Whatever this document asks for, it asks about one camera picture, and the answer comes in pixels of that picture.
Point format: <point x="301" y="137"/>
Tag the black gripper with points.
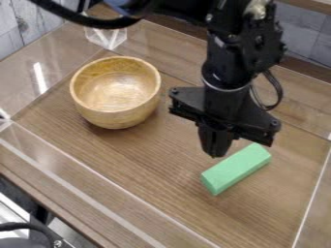
<point x="226" y="116"/>

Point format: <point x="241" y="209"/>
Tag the green rectangular block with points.
<point x="235" y="168"/>

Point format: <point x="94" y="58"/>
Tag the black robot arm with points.
<point x="243" y="48"/>

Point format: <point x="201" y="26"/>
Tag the wooden bowl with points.
<point x="115" y="91"/>

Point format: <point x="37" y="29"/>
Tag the clear acrylic corner bracket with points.
<point x="107" y="39"/>

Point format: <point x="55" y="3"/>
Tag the black stand with cable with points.
<point x="30" y="233"/>

